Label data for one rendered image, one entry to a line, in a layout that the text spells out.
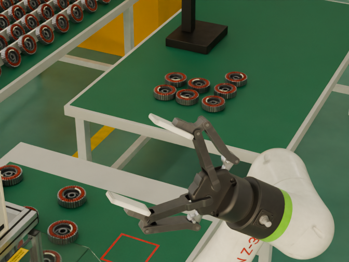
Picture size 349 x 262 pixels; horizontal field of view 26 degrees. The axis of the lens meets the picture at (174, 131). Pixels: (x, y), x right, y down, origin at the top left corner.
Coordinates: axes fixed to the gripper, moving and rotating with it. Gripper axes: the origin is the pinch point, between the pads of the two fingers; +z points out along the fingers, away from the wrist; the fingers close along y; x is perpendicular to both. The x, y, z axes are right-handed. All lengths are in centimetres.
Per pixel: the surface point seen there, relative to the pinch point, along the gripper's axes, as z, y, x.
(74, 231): -67, 70, 139
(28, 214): -35, 57, 109
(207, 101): -133, 14, 211
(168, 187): -104, 46, 157
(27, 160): -61, 69, 198
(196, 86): -131, 12, 224
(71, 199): -69, 65, 158
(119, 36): -169, 27, 429
